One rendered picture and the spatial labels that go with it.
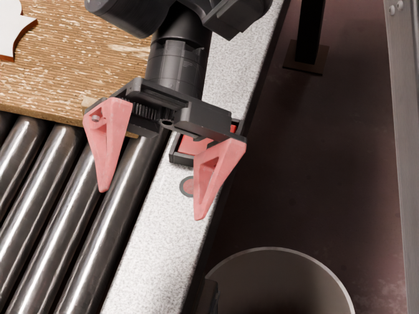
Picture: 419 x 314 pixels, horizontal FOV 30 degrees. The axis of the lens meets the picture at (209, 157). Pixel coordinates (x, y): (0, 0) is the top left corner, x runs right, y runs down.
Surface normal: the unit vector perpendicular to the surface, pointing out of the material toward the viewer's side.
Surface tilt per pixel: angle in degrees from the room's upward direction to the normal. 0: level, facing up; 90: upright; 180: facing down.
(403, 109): 87
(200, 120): 38
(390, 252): 0
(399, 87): 87
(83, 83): 0
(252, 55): 0
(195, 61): 44
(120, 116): 51
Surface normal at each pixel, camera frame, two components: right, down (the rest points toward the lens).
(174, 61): 0.07, -0.33
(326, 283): -0.77, 0.47
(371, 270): 0.00, -0.62
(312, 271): -0.62, 0.59
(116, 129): 0.43, 0.12
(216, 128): 0.51, -0.23
